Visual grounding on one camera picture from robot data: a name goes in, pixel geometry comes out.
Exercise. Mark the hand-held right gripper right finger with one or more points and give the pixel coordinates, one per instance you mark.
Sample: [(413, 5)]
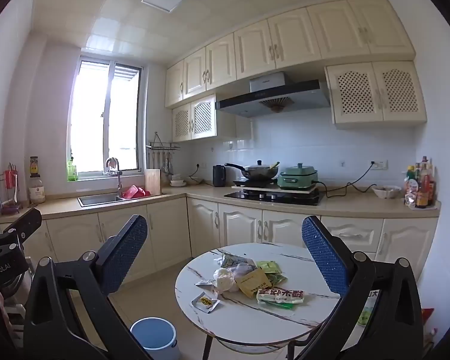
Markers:
[(324, 255)]

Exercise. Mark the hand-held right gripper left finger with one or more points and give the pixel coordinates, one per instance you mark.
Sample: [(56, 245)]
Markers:
[(129, 247)]

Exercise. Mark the light green packet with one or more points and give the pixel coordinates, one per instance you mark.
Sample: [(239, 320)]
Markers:
[(268, 267)]

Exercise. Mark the green white noodle packet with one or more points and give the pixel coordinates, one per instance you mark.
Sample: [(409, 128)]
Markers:
[(281, 296)]

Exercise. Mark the brown paper packet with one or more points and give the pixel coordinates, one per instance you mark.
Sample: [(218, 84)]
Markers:
[(252, 283)]

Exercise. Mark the blue bucket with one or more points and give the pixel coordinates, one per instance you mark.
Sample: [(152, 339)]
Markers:
[(152, 335)]

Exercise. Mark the white sachet yellow label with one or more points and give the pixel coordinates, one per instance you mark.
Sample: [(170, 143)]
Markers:
[(206, 302)]

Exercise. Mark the clear plastic bag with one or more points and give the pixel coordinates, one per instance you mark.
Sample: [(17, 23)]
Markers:
[(225, 279)]

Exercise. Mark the red utensil holder rack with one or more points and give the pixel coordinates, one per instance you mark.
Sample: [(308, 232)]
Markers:
[(10, 180)]

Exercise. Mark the glass jar yellow label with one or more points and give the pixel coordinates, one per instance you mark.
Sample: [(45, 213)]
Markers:
[(36, 192)]

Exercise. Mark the red plastic basket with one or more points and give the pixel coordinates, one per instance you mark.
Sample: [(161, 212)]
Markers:
[(135, 192)]

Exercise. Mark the dark sauce bottle yellow label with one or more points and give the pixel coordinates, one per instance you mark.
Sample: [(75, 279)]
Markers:
[(35, 167)]

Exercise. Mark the green white package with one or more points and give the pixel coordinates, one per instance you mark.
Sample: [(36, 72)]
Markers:
[(367, 307)]

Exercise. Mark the wooden cutting board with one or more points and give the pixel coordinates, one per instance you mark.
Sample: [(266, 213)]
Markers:
[(152, 182)]

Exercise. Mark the chrome faucet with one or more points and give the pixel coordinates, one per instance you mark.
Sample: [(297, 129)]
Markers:
[(118, 176)]

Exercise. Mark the green bottle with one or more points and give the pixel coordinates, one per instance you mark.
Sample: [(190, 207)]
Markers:
[(72, 171)]

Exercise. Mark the black gas stove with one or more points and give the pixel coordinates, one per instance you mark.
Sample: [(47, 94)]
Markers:
[(273, 197)]

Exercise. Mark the green electric cooking pot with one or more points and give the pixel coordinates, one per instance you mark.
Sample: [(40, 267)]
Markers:
[(298, 178)]

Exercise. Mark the stack of white bowls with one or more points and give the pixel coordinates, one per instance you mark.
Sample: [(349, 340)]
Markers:
[(178, 182)]

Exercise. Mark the white bowl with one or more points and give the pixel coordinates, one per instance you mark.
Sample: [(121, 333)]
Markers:
[(386, 192)]

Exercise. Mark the black induction cooker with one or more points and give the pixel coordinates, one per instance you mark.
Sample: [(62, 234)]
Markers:
[(253, 183)]

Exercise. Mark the black wok with lid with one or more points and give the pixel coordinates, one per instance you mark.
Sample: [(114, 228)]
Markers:
[(258, 171)]

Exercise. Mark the black electric kettle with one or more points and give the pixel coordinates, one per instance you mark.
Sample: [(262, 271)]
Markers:
[(219, 176)]

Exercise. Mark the packets on counter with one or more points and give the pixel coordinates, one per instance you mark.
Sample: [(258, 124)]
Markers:
[(422, 187)]

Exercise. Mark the kitchen window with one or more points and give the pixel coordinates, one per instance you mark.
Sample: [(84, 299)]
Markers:
[(93, 120)]

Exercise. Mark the black range hood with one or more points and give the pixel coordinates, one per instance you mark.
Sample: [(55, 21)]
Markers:
[(273, 99)]

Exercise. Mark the wall utensil rack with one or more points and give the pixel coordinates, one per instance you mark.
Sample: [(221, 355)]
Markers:
[(163, 146)]

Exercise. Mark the cream upper wall cabinets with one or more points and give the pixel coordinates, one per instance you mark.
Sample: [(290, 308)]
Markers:
[(285, 41)]

